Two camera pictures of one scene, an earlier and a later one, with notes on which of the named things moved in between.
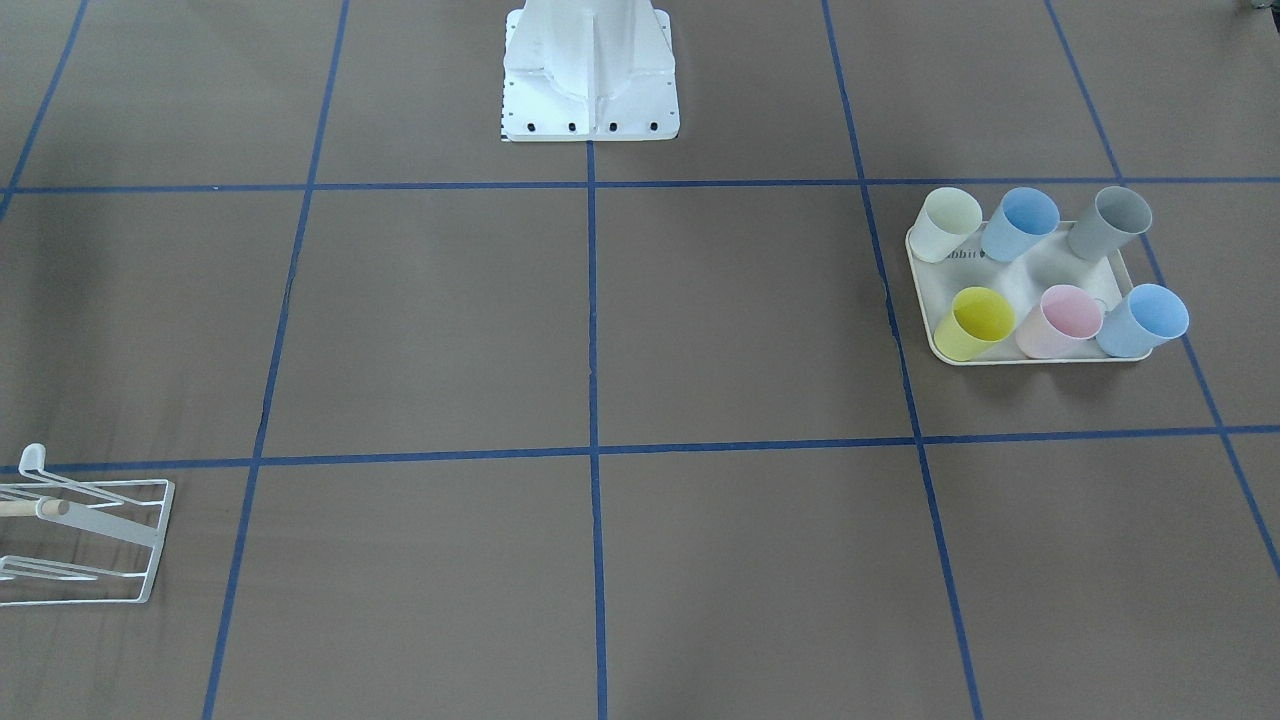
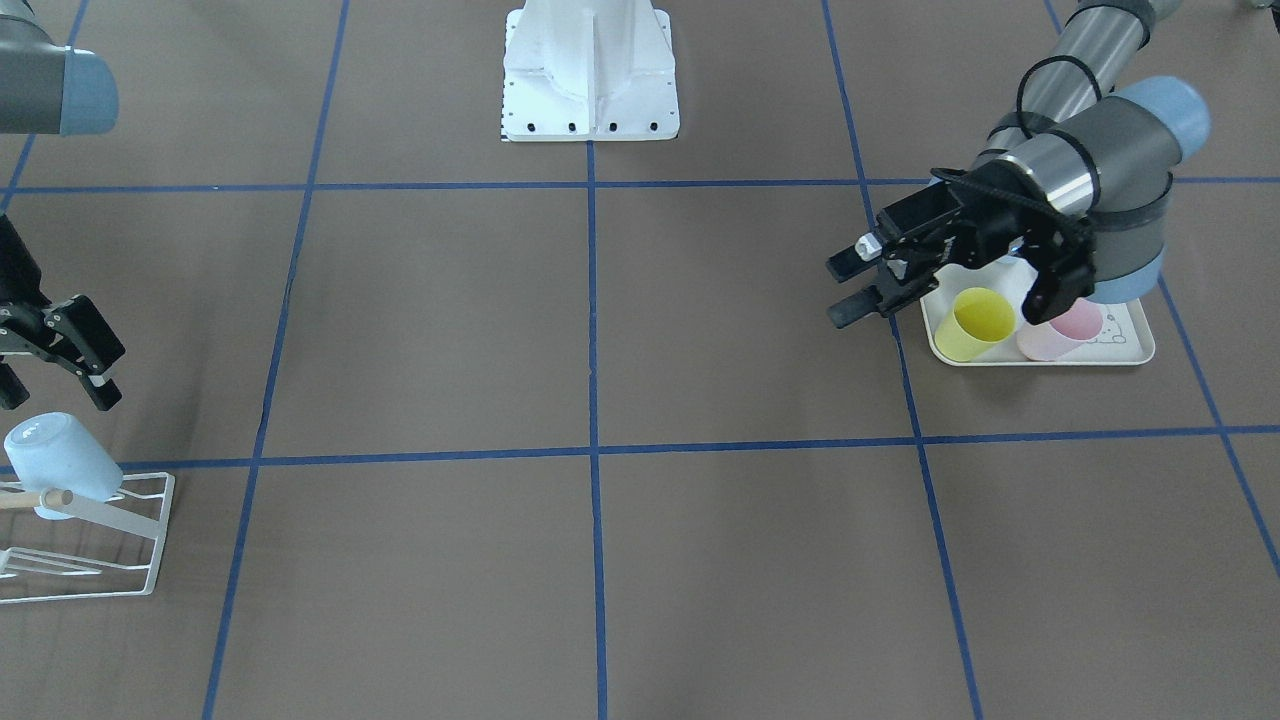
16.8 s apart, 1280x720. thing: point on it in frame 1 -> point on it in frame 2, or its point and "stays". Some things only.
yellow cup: [978, 320] stays
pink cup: [1064, 326] stays
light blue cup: [1147, 318] -> [52, 450]
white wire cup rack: [81, 517] -> [99, 513]
